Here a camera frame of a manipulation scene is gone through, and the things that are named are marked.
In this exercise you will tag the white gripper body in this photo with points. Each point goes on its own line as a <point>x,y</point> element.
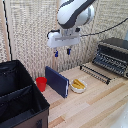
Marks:
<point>63,38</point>

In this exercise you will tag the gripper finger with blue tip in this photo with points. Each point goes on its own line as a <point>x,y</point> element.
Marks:
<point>68,51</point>
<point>56,53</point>

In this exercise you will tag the dark blue book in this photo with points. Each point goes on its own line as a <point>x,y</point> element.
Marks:
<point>56,81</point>

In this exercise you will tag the yellow food in bowl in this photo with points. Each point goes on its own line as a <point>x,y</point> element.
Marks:
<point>78,84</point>

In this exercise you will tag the red plastic cup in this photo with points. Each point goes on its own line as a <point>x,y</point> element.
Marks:
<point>41,83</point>

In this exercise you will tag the white bowl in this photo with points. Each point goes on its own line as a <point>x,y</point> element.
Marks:
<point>78,88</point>

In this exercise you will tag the black toaster oven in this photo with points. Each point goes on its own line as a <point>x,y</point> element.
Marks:
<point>113,55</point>

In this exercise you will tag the black fabric storage box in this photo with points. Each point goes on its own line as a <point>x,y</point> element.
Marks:
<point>18,96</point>

